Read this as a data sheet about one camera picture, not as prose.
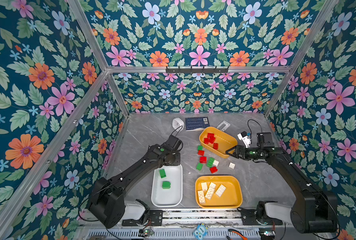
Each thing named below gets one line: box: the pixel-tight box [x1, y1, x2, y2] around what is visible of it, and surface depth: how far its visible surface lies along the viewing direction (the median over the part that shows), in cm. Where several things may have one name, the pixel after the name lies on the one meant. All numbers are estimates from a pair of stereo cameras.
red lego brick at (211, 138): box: [207, 134, 216, 144], surface depth 106 cm
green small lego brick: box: [196, 162, 204, 171], surface depth 92 cm
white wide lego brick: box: [215, 184, 227, 197], surface depth 82 cm
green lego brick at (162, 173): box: [159, 168, 167, 179], surface depth 88 cm
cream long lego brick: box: [197, 190, 206, 204], surface depth 80 cm
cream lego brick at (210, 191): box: [205, 182, 217, 200], surface depth 82 cm
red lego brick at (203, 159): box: [199, 156, 208, 164], surface depth 95 cm
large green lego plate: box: [206, 157, 215, 168], surface depth 94 cm
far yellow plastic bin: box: [199, 127, 238, 159], surface depth 104 cm
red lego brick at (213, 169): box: [209, 166, 219, 174], surface depth 92 cm
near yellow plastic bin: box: [195, 175, 243, 209], surface depth 82 cm
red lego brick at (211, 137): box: [207, 133, 216, 144], surface depth 106 cm
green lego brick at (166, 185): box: [162, 181, 171, 189], surface depth 85 cm
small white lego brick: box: [201, 182, 208, 191], surface depth 84 cm
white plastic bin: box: [151, 164, 183, 208], surface depth 84 cm
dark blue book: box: [185, 116, 210, 132], surface depth 114 cm
